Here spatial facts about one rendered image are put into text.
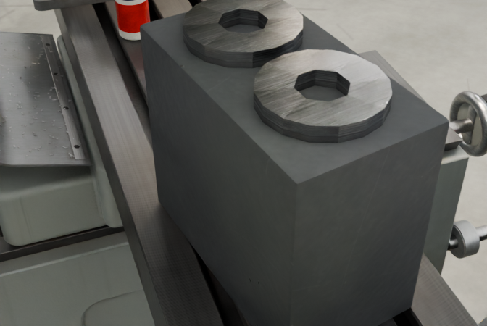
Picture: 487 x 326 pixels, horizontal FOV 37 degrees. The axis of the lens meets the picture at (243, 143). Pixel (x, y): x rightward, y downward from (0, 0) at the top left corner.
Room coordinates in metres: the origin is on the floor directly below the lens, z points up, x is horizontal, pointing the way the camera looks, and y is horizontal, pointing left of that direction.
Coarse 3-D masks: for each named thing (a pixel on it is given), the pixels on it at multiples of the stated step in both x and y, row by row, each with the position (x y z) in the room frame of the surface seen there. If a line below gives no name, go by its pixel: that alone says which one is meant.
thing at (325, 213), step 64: (256, 0) 0.51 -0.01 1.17; (192, 64) 0.44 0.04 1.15; (256, 64) 0.44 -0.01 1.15; (320, 64) 0.42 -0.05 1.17; (192, 128) 0.43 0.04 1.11; (256, 128) 0.36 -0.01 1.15; (320, 128) 0.35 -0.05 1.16; (384, 128) 0.36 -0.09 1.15; (448, 128) 0.37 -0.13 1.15; (192, 192) 0.43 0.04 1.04; (256, 192) 0.35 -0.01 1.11; (320, 192) 0.32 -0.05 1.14; (384, 192) 0.35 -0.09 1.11; (256, 256) 0.35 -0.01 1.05; (320, 256) 0.32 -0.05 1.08; (384, 256) 0.35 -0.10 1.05; (256, 320) 0.35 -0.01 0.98; (320, 320) 0.32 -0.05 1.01; (384, 320) 0.36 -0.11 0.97
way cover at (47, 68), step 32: (0, 32) 0.92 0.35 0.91; (0, 64) 0.83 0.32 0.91; (32, 64) 0.85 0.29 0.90; (0, 96) 0.75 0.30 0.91; (32, 96) 0.77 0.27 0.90; (64, 96) 0.78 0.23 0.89; (0, 128) 0.68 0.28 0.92; (32, 128) 0.70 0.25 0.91; (64, 128) 0.71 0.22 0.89; (0, 160) 0.62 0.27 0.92; (32, 160) 0.63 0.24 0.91; (64, 160) 0.64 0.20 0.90
